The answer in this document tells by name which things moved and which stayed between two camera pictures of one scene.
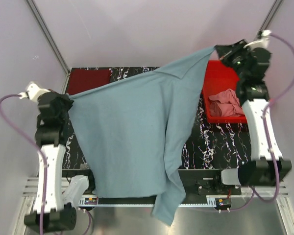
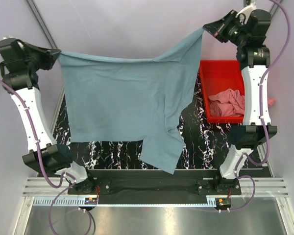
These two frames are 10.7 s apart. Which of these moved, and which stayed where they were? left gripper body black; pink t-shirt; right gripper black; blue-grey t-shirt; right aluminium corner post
Moved: blue-grey t-shirt; right gripper black; left gripper body black
Stayed: pink t-shirt; right aluminium corner post
